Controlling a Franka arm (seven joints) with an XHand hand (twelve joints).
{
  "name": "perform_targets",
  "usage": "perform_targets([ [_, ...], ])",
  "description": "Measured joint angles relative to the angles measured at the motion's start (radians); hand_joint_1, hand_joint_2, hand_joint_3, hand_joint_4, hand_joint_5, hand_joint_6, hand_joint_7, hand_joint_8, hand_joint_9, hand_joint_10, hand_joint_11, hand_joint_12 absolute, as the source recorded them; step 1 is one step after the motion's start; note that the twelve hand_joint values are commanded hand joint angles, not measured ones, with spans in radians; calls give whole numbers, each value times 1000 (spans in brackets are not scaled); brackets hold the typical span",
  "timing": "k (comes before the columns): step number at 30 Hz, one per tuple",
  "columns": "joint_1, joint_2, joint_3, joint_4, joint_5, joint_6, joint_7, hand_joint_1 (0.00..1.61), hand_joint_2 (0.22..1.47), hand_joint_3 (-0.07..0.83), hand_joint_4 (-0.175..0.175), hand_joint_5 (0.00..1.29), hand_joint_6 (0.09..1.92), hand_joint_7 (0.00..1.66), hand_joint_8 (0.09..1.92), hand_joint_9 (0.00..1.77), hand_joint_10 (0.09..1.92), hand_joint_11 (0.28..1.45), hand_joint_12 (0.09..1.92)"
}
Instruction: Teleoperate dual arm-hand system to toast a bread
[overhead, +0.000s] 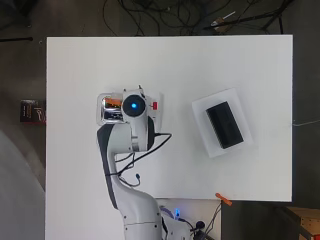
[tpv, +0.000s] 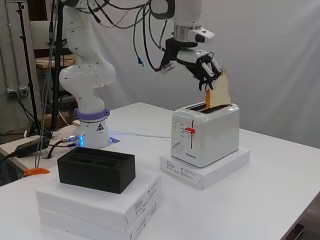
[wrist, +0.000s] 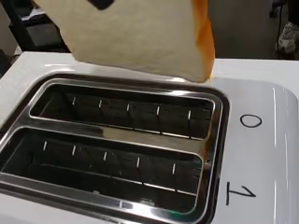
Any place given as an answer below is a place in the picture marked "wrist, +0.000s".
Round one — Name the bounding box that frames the bread slice with orange crust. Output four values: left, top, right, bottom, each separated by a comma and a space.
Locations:
32, 0, 217, 84

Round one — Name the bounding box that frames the black rack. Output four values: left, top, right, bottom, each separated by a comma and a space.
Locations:
0, 0, 71, 60

